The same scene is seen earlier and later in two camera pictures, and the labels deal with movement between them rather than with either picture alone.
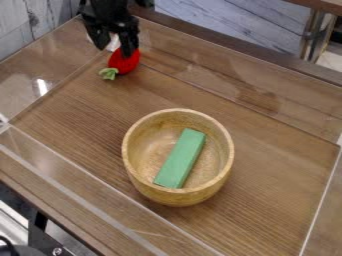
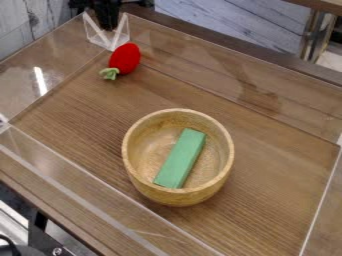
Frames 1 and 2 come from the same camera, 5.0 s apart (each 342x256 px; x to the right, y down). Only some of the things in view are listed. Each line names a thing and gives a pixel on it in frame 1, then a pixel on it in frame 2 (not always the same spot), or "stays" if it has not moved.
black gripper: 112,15 -> 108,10
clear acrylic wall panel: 82,204 stays
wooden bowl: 178,153 stays
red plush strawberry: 121,64 stays
